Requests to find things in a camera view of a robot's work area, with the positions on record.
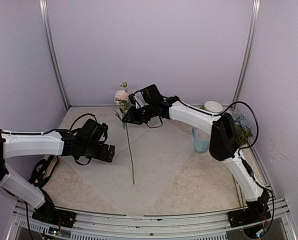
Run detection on aluminium corner post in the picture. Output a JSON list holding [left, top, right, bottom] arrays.
[[38, 0, 71, 112], [232, 0, 261, 103]]

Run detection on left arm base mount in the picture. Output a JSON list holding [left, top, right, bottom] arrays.
[[32, 208, 76, 229]]

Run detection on right aluminium corner post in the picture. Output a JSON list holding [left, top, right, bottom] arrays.
[[232, 0, 261, 103]]

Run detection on white ceramic bowl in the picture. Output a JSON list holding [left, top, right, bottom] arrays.
[[203, 100, 223, 114]]

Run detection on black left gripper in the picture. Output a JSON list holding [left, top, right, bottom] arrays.
[[81, 142, 115, 162]]

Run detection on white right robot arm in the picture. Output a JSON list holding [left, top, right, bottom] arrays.
[[122, 96, 270, 222]]

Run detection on blue fake hydrangea stem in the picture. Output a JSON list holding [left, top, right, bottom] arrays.
[[231, 112, 253, 146]]

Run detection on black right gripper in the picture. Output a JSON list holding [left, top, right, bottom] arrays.
[[121, 102, 155, 125]]

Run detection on light blue ceramic mug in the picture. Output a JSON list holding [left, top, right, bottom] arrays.
[[191, 127, 210, 154]]

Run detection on left aluminium corner post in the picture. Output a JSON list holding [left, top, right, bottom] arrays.
[[38, 0, 71, 112]]

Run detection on white wrapping paper sheet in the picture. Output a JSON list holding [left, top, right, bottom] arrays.
[[50, 107, 201, 220]]

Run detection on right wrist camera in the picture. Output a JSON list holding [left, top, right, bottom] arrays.
[[128, 93, 144, 109]]

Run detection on pink fake rose stem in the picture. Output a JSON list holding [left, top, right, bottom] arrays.
[[234, 179, 247, 210], [114, 81, 135, 185]]

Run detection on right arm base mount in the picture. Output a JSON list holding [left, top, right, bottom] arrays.
[[227, 201, 272, 228]]

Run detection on aluminium front rail frame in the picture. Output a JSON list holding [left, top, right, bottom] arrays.
[[4, 198, 298, 240]]

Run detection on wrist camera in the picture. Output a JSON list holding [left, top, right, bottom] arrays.
[[128, 93, 144, 109], [100, 123, 109, 135]]

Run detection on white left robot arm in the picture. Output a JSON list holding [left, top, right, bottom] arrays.
[[0, 119, 116, 223]]

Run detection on black strap on table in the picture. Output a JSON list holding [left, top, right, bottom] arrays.
[[30, 154, 60, 188]]

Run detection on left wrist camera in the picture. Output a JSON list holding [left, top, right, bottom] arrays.
[[100, 123, 109, 135]]

